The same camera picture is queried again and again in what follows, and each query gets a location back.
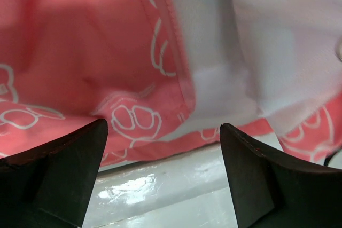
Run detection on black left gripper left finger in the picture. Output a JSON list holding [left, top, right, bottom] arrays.
[[1, 119, 107, 228]]

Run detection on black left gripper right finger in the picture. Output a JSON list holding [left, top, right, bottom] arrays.
[[220, 124, 341, 227]]

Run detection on pink hooded jacket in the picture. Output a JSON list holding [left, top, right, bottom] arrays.
[[1, 0, 341, 166]]

